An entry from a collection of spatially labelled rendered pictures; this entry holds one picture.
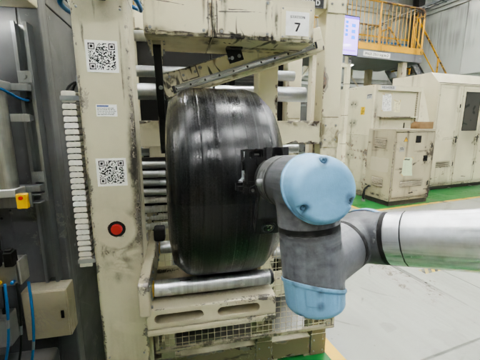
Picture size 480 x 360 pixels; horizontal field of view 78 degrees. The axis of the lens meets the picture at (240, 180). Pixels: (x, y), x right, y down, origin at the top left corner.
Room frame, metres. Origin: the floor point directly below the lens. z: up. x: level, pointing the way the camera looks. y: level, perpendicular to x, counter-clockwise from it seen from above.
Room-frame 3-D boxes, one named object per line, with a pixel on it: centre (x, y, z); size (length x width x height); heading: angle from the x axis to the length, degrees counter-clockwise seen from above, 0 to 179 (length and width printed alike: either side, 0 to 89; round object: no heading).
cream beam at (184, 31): (1.23, 0.05, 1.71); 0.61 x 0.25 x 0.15; 102
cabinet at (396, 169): (5.05, -2.75, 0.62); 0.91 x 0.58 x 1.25; 110
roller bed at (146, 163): (1.24, 0.40, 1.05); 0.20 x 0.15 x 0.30; 102
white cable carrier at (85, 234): (0.79, 0.43, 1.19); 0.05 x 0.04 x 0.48; 12
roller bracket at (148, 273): (0.87, 0.28, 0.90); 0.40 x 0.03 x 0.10; 12
